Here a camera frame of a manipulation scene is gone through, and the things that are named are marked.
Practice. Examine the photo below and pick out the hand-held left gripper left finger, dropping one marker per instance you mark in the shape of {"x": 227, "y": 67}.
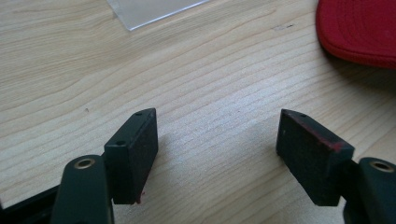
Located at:
{"x": 130, "y": 161}

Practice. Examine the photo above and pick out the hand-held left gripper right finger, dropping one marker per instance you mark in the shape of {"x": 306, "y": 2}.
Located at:
{"x": 311, "y": 158}

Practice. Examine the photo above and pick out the red cap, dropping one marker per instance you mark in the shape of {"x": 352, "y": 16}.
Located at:
{"x": 358, "y": 28}

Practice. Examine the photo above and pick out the clear plastic sheet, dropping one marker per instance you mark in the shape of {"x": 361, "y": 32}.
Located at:
{"x": 149, "y": 11}

